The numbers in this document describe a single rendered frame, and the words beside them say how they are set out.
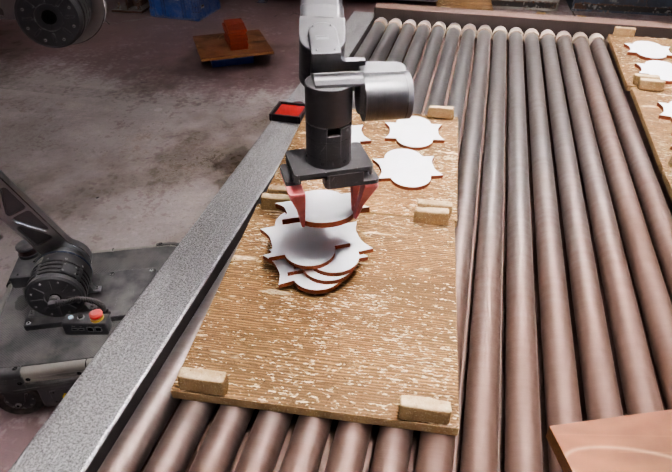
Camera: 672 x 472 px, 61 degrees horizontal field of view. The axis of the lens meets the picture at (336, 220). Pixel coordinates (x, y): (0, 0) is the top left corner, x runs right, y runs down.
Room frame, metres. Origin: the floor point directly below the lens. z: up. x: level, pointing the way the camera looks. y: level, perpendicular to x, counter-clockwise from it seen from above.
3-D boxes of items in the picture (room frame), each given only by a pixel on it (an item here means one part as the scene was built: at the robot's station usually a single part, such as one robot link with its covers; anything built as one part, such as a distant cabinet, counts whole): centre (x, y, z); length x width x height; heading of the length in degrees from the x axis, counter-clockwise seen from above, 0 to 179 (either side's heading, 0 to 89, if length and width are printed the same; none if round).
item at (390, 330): (0.62, 0.00, 0.93); 0.41 x 0.35 x 0.02; 171
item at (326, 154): (0.64, 0.01, 1.17); 0.10 x 0.07 x 0.07; 105
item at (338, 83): (0.64, 0.00, 1.23); 0.07 x 0.06 x 0.07; 98
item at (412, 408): (0.41, -0.10, 0.95); 0.06 x 0.02 x 0.03; 81
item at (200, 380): (0.45, 0.16, 0.95); 0.06 x 0.02 x 0.03; 81
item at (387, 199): (1.03, -0.07, 0.93); 0.41 x 0.35 x 0.02; 170
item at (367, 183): (0.65, -0.01, 1.10); 0.07 x 0.07 x 0.09; 15
